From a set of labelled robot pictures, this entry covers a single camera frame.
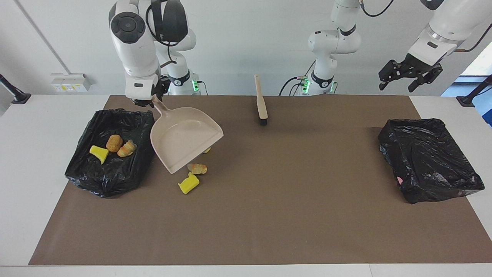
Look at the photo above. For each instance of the black bag lined bin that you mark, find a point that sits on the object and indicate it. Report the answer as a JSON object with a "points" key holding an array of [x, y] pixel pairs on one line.
{"points": [[107, 177]]}

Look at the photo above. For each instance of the pale crusty bread toy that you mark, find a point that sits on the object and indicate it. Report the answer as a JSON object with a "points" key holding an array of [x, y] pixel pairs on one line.
{"points": [[127, 149]]}

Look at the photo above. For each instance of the black bag bin pink spot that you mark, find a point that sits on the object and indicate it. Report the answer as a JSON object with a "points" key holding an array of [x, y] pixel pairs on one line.
{"points": [[426, 161]]}

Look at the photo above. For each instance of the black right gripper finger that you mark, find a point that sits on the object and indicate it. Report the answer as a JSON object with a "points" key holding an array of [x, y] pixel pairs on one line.
{"points": [[143, 102]]}

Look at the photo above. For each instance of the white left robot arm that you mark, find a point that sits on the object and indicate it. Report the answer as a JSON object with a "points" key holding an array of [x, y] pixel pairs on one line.
{"points": [[334, 42]]}

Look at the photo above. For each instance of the beige plastic dustpan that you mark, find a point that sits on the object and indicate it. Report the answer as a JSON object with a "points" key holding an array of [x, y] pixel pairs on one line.
{"points": [[184, 142]]}

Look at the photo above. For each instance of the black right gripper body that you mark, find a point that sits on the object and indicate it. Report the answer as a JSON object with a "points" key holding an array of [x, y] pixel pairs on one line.
{"points": [[163, 85]]}

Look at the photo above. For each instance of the small striped croissant toy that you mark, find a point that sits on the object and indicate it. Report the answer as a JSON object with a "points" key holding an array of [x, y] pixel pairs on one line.
{"points": [[198, 168]]}

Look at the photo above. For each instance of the white wall socket box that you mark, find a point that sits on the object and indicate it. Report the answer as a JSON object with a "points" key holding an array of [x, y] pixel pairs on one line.
{"points": [[69, 82]]}

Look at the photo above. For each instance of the white wall conduit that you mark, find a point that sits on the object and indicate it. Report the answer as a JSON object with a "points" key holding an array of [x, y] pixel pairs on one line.
{"points": [[39, 34]]}

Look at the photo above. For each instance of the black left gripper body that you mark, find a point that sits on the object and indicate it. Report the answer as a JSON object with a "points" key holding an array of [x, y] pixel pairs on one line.
{"points": [[418, 64]]}

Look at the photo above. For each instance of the brown table mat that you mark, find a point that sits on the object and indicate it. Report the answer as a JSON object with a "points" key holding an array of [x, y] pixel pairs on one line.
{"points": [[246, 238]]}

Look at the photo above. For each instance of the brown bread roll toy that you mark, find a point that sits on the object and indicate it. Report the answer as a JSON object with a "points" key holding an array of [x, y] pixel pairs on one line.
{"points": [[114, 143]]}

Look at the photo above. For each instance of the beige hand brush black bristles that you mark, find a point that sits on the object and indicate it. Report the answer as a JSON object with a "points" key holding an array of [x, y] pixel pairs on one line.
{"points": [[262, 109]]}

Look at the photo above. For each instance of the bright window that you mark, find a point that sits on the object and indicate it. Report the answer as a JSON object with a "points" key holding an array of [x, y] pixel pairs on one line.
{"points": [[480, 65]]}

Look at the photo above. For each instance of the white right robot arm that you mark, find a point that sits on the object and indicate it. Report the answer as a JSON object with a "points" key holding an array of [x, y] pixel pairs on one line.
{"points": [[134, 50]]}

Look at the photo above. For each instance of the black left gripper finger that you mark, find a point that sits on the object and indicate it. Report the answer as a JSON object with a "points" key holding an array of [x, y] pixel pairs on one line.
{"points": [[432, 74], [392, 71]]}

